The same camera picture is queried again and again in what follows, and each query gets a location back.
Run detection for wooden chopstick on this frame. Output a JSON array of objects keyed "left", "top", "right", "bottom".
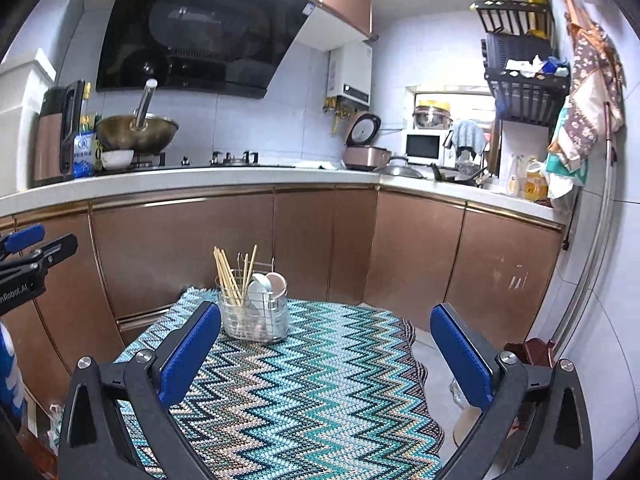
[
  {"left": 243, "top": 245, "right": 258, "bottom": 292},
  {"left": 213, "top": 246, "right": 242, "bottom": 307}
]

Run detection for dark red dustpan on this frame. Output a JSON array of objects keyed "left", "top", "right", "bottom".
[{"left": 503, "top": 338, "right": 553, "bottom": 367}]

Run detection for wooden chopstick in holder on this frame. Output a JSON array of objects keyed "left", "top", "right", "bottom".
[{"left": 213, "top": 246, "right": 242, "bottom": 307}]

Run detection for clear plastic utensil holder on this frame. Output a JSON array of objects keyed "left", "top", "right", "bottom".
[{"left": 217, "top": 254, "right": 290, "bottom": 344}]

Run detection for blue white salt bag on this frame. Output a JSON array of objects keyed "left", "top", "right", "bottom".
[{"left": 73, "top": 131, "right": 96, "bottom": 179}]

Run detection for white ceramic spoon in holder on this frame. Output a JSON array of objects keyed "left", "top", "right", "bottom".
[{"left": 245, "top": 273, "right": 272, "bottom": 310}]

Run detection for white small bowl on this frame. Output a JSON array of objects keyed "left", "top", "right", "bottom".
[{"left": 101, "top": 150, "right": 134, "bottom": 171}]

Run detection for blue zigzag woven table mat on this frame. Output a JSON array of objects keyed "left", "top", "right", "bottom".
[{"left": 112, "top": 286, "right": 446, "bottom": 480}]

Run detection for beige ceramic spoon in holder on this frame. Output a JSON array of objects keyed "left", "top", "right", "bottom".
[{"left": 266, "top": 272, "right": 288, "bottom": 300}]

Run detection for yellow oil bottle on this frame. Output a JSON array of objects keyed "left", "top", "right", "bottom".
[{"left": 523, "top": 158, "right": 548, "bottom": 202}]

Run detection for metal pot lid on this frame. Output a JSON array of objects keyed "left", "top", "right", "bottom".
[{"left": 373, "top": 155, "right": 423, "bottom": 179}]

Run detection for white microwave oven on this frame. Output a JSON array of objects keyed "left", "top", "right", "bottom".
[{"left": 406, "top": 130, "right": 444, "bottom": 166}]

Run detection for gas stove burners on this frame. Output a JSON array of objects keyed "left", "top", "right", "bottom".
[{"left": 126, "top": 151, "right": 274, "bottom": 171}]

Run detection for pink rice cooker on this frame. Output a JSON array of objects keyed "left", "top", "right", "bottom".
[{"left": 342, "top": 112, "right": 392, "bottom": 171}]

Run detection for black range hood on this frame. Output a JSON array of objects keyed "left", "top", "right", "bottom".
[{"left": 96, "top": 0, "right": 314, "bottom": 99}]

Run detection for white water heater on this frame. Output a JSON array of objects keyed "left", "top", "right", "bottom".
[{"left": 326, "top": 41, "right": 372, "bottom": 110}]

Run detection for brown patterned hanging cloth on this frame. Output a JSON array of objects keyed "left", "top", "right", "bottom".
[{"left": 549, "top": 0, "right": 625, "bottom": 172}]

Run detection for metal wok with handle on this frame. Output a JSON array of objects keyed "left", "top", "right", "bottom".
[{"left": 96, "top": 79, "right": 179, "bottom": 155}]

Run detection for black wall rack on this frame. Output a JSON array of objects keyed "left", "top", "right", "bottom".
[{"left": 470, "top": 0, "right": 570, "bottom": 128}]

